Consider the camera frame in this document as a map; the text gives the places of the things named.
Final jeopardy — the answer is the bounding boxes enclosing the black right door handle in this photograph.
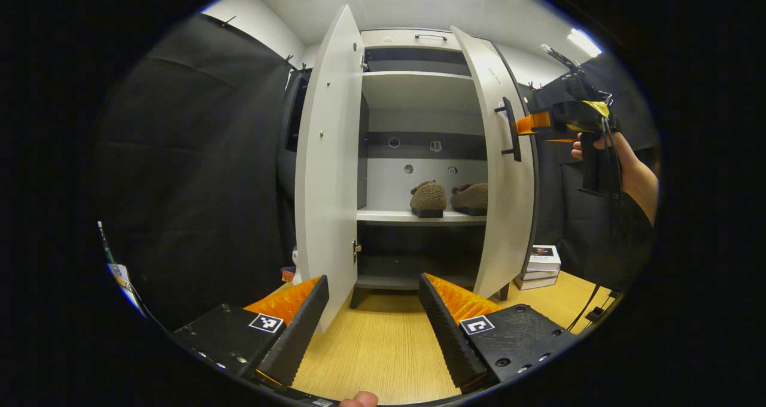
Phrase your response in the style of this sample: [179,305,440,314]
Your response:
[494,96,523,163]

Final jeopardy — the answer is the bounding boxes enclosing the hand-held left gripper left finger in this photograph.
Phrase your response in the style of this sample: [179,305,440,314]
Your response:
[172,274,331,388]

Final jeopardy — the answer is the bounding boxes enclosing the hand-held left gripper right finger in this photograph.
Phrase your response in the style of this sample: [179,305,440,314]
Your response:
[417,272,581,396]

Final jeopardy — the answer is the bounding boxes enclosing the white book with dark picture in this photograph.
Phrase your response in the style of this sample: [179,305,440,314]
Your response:
[527,245,563,272]

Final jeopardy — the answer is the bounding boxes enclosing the black cable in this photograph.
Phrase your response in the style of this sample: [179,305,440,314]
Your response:
[567,117,619,334]

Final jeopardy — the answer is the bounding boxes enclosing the penguin plush toy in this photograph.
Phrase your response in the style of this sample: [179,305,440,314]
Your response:
[281,245,300,285]

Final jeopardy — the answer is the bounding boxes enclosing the white shoe cabinet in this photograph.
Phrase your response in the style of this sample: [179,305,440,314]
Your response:
[293,3,539,331]

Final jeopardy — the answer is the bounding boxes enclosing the black backdrop cloth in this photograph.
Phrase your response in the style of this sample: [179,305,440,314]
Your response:
[96,12,659,331]

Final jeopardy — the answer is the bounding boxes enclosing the small ceiling light panel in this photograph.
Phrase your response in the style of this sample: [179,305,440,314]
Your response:
[567,28,603,58]

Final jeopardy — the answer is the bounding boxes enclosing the brown fuzzy shoe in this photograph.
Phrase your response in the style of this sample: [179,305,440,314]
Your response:
[409,180,448,219]
[449,182,489,217]

